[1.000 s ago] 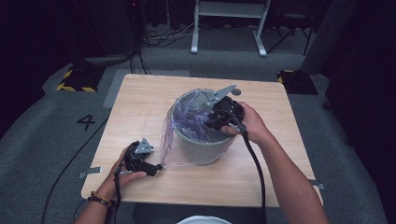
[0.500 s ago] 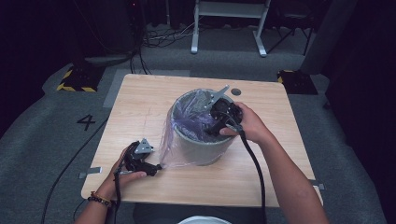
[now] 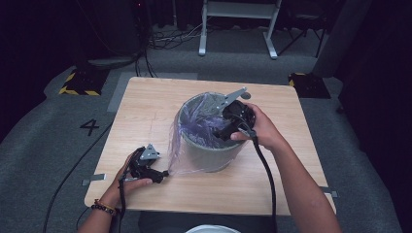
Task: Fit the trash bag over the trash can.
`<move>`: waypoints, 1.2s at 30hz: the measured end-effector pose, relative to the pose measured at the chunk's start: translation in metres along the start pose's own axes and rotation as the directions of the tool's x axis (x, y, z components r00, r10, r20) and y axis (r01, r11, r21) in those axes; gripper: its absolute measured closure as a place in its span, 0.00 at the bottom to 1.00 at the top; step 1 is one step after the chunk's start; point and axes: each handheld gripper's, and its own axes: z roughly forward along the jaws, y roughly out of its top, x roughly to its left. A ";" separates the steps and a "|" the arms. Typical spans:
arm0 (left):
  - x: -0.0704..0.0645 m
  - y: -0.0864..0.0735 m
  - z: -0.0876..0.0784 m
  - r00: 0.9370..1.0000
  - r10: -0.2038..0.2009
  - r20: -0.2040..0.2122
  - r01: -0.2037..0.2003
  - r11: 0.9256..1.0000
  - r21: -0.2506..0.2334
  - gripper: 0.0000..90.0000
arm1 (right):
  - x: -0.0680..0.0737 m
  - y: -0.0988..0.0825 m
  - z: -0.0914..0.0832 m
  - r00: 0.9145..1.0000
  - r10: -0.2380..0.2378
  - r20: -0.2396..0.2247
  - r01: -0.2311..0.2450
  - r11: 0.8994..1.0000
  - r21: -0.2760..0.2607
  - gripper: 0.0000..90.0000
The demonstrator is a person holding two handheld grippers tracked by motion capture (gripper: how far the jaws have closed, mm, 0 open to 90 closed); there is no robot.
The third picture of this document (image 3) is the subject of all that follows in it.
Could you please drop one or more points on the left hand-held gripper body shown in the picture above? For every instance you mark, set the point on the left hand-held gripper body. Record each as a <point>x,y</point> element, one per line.
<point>144,166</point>

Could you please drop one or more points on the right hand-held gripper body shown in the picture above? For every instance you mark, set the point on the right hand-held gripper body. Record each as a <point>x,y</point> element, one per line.
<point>239,115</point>

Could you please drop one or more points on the green plastic bin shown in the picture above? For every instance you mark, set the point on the green plastic bin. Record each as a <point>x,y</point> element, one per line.
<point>207,155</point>

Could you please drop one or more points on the purple plastic bag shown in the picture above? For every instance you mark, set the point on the purple plastic bag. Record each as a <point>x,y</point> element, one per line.
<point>197,123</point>

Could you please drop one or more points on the person's right hand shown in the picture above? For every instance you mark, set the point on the person's right hand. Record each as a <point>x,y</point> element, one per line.
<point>265,132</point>

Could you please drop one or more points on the person's left hand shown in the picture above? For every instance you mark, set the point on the person's left hand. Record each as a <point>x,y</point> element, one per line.
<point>120,191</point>

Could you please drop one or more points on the small dark round disc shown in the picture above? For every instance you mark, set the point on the small dark round disc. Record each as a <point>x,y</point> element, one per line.
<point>246,95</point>

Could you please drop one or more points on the wooden table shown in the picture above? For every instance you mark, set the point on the wooden table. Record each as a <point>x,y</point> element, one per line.
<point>145,97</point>

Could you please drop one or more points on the black folding stand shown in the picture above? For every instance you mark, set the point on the black folding stand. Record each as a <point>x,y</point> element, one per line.
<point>304,29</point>

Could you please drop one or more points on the grey column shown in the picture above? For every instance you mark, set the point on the grey column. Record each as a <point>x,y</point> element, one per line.
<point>340,39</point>

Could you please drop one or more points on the black equipment stand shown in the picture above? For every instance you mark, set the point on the black equipment stand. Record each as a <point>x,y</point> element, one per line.
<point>110,42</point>

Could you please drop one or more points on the grey metal table bracket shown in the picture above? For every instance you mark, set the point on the grey metal table bracket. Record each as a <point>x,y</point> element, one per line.
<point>332,193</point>
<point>95,177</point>

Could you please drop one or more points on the black yellow striped base plate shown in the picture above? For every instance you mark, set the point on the black yellow striped base plate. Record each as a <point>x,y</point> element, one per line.
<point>84,82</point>
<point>309,85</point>

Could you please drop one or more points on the white metal stand frame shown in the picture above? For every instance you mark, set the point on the white metal stand frame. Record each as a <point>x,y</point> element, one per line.
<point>239,9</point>

